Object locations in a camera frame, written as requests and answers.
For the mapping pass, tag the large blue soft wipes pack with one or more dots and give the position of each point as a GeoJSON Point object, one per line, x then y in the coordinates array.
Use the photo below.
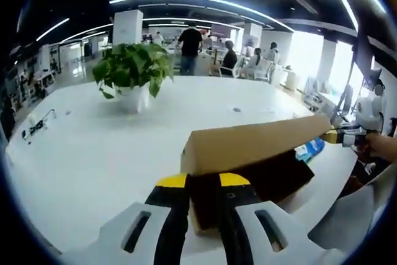
{"type": "Point", "coordinates": [313, 148]}

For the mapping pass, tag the person's right hand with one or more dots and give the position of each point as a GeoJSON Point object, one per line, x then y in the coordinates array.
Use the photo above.
{"type": "Point", "coordinates": [378, 147]}

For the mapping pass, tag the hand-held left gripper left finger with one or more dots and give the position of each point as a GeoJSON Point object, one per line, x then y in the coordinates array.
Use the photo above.
{"type": "Point", "coordinates": [124, 234]}

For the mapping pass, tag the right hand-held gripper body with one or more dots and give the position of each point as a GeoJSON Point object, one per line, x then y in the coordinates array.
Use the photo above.
{"type": "Point", "coordinates": [368, 113]}

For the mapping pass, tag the round table grommet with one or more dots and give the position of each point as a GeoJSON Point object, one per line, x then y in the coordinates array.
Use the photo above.
{"type": "Point", "coordinates": [237, 110]}

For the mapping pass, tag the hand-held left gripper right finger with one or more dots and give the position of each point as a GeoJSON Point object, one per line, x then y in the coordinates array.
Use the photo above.
{"type": "Point", "coordinates": [288, 231]}

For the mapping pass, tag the brown cardboard shoe box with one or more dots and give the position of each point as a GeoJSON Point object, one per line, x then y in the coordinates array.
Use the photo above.
{"type": "Point", "coordinates": [248, 141]}

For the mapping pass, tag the green plant in white pot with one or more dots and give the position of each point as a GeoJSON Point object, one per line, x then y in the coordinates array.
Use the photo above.
{"type": "Point", "coordinates": [133, 66]}

